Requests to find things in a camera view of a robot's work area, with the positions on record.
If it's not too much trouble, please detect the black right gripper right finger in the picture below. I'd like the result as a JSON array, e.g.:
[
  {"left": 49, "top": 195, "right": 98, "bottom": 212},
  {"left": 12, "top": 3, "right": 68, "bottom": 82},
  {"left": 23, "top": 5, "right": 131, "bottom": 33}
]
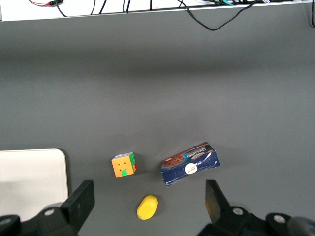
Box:
[{"left": 199, "top": 179, "right": 266, "bottom": 236}]

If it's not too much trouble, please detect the thin red cable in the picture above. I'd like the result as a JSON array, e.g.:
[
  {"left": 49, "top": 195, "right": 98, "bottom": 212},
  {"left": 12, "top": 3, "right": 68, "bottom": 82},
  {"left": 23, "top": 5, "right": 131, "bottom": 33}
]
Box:
[{"left": 28, "top": 0, "right": 65, "bottom": 7}]

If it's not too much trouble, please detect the blue cookie box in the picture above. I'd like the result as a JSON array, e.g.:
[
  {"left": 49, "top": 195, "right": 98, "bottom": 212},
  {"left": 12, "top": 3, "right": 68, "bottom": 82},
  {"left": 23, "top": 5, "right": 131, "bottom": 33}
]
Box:
[{"left": 161, "top": 141, "right": 221, "bottom": 188}]

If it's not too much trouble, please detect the black looped cable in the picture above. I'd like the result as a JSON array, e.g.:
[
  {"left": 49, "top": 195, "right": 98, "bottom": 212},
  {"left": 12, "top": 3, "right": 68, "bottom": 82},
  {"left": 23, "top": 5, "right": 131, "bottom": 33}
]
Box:
[{"left": 177, "top": 0, "right": 261, "bottom": 31}]

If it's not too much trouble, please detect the colourful puzzle cube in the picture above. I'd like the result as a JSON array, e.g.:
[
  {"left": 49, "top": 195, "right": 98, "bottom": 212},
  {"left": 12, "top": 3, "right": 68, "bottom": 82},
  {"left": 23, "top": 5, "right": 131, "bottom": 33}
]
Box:
[{"left": 111, "top": 151, "right": 137, "bottom": 178}]

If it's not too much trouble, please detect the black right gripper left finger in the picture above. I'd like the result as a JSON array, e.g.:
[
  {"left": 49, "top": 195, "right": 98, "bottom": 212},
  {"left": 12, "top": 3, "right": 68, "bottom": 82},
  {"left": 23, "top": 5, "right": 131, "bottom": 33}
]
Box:
[{"left": 36, "top": 179, "right": 95, "bottom": 236}]

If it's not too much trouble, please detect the beige plastic tray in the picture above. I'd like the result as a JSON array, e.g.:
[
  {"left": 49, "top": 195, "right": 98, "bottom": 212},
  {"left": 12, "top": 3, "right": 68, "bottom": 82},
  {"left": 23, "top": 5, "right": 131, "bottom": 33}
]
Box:
[{"left": 0, "top": 148, "right": 69, "bottom": 223}]

